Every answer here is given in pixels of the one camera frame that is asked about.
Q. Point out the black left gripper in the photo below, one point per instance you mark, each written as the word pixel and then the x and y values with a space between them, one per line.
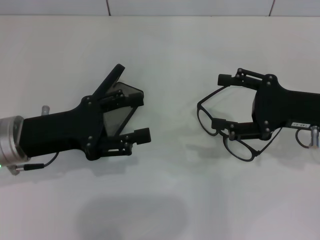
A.
pixel 57 130

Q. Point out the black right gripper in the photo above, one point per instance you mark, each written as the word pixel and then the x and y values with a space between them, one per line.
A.
pixel 287 107

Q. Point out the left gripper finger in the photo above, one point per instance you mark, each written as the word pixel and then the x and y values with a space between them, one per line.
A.
pixel 140 136

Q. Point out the black glasses case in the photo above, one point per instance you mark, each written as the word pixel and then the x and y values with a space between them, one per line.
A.
pixel 118 120

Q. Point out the black glasses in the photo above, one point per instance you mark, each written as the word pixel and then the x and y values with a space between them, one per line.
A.
pixel 199 107

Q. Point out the silver left wrist port stub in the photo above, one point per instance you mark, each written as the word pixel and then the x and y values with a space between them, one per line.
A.
pixel 45 110

